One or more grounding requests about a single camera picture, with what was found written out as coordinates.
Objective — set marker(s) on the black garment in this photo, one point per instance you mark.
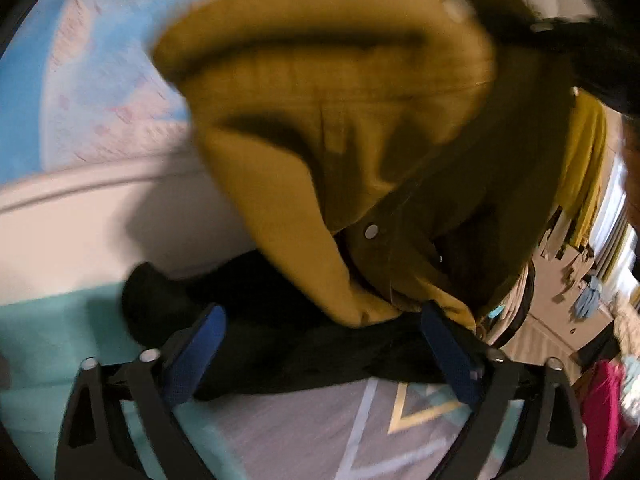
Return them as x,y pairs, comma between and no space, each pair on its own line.
277,340

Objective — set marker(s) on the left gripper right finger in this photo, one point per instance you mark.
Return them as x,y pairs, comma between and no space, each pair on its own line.
530,409

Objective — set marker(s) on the brown olive jacket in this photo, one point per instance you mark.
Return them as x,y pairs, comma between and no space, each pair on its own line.
381,153

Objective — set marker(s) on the magenta garment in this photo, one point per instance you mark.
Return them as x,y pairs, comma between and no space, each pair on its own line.
599,401

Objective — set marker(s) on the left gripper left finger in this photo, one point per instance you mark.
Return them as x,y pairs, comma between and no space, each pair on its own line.
95,442

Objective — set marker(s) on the colourful wall map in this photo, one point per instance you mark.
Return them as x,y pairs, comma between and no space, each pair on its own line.
78,87

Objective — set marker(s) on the mustard hanging sweater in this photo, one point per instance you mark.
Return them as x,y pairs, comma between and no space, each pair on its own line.
579,193

